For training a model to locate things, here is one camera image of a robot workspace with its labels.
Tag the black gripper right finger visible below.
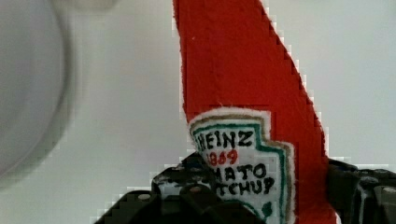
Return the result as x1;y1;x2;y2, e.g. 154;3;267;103
327;160;396;224

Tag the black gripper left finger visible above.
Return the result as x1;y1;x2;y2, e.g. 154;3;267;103
94;153;265;224

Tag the red plush ketchup bottle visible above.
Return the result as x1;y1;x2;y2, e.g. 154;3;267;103
173;0;336;224

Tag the lilac round plate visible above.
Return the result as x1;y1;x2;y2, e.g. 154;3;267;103
0;0;66;175

